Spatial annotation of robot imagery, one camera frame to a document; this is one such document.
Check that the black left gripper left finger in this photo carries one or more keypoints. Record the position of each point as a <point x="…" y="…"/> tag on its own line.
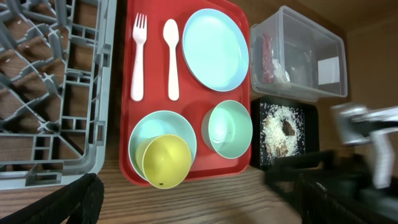
<point x="77" y="202"/>

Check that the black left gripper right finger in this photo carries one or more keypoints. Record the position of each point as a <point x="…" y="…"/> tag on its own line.
<point x="317" y="204"/>

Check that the brown food scraps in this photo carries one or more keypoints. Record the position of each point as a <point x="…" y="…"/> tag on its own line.
<point x="280" y="138"/>

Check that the white rice pile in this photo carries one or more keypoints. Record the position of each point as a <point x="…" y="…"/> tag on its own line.
<point x="294" y="116"/>

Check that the yellow plastic cup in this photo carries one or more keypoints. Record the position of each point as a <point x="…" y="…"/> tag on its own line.
<point x="164" y="160"/>

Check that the mint green bowl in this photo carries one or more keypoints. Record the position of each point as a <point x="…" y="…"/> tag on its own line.
<point x="227" y="129"/>

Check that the white tissue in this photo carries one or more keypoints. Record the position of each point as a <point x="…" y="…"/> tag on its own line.
<point x="280" y="74"/>

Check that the red snack wrapper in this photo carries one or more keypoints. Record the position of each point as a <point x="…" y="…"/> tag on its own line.
<point x="267" y="57"/>

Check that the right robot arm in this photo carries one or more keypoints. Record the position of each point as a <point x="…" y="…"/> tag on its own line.
<point x="359" y="189"/>

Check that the black waste tray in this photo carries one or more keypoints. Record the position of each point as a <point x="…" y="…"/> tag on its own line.
<point x="258" y="155"/>

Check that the grey dishwasher rack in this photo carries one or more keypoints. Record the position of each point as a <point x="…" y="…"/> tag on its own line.
<point x="56" y="60"/>

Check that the light blue bowl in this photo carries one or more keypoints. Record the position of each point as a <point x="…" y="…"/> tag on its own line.
<point x="160" y="123"/>

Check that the clear plastic bin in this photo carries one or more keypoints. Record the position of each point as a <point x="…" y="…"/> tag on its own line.
<point x="313" y="56"/>

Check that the red plastic tray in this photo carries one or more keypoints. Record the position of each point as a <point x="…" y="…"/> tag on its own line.
<point x="195" y="99"/>

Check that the white plastic fork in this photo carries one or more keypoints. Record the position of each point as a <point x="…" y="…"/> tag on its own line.
<point x="139" y="35"/>

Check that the light blue plate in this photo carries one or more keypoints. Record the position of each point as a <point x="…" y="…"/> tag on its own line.
<point x="215" y="50"/>

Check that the white plastic spoon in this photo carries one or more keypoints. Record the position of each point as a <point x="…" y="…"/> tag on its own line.
<point x="171" y="37"/>

